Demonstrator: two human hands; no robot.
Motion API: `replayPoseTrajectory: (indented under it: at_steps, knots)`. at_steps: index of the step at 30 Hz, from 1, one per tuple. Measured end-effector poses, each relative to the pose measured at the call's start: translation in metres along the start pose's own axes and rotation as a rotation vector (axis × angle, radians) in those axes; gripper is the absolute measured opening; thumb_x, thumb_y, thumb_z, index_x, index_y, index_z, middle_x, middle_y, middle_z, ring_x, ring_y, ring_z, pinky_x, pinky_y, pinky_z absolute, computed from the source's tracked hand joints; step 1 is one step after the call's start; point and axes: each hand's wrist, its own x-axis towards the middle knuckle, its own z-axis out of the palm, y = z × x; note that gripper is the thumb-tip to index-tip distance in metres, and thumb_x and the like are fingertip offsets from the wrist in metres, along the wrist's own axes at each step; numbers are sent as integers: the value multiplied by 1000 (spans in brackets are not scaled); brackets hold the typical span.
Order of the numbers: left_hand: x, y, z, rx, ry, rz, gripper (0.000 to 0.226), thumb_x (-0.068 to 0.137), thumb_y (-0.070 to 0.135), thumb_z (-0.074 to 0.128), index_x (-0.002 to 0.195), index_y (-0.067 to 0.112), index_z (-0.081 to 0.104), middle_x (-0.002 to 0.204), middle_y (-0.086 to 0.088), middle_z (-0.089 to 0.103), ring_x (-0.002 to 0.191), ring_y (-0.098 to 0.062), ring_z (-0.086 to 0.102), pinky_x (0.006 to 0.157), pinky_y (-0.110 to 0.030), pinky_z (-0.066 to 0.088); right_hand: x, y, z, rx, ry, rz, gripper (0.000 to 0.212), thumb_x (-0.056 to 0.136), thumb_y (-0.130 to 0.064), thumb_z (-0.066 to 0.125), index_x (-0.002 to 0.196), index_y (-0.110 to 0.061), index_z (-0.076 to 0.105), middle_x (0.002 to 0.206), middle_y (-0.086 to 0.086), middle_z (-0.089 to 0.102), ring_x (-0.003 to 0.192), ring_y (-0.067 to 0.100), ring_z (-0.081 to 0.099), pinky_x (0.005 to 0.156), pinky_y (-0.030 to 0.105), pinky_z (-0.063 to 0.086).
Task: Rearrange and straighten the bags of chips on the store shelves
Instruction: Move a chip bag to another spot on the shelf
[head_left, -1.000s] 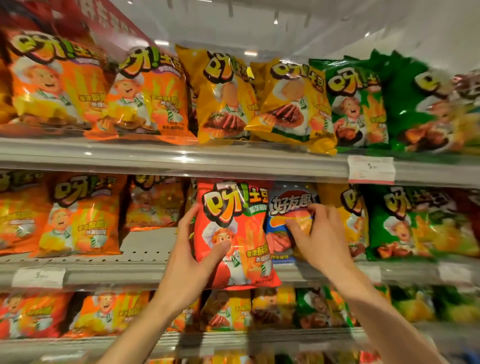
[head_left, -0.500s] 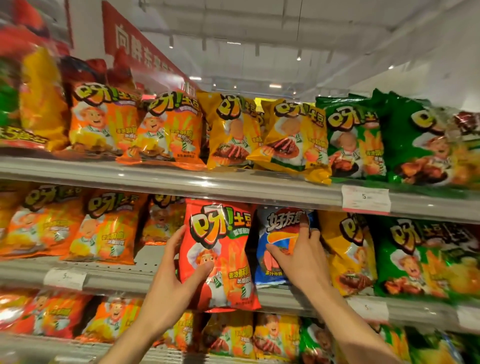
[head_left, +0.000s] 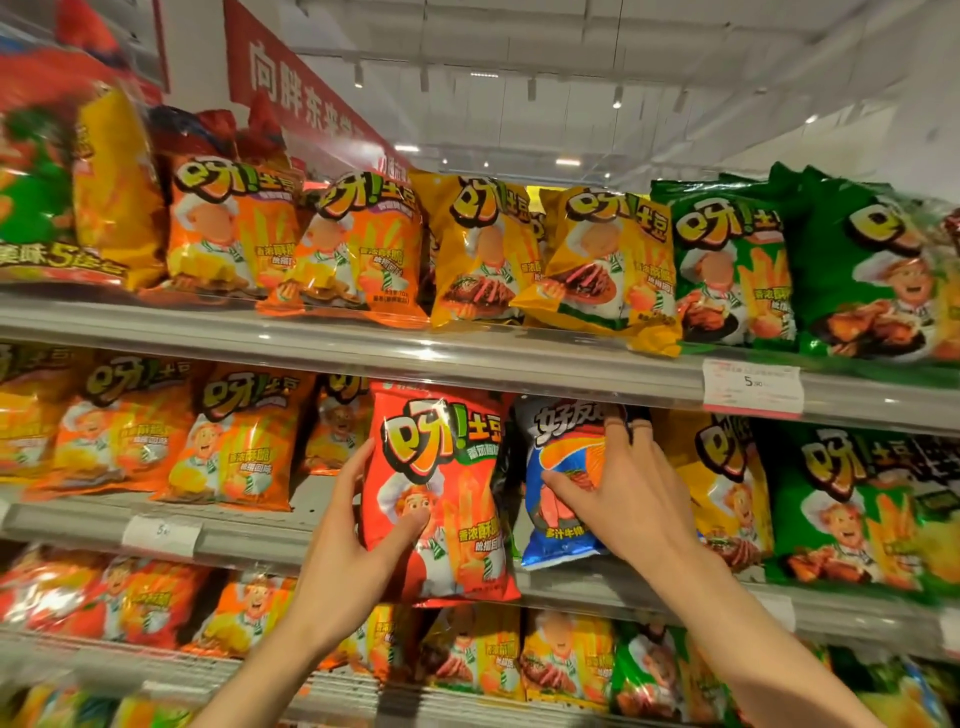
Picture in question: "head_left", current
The person's left hand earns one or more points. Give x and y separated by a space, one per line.
337 577

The person's right hand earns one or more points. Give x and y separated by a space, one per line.
637 517

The blue steak-print chips bag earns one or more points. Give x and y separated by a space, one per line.
559 442

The red tomato-print chips bag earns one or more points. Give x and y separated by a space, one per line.
450 480

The green chip bags group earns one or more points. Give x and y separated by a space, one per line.
862 510

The shelf snack bags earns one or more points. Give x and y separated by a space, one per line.
600 277

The grey metal store shelf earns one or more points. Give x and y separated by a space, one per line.
450 352

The yellow chef-print chips bag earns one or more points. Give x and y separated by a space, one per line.
37 427

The person's right forearm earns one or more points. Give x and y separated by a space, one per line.
765 660

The white price label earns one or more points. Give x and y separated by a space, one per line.
776 613
161 536
754 388

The red hanging banner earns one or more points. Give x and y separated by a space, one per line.
300 82

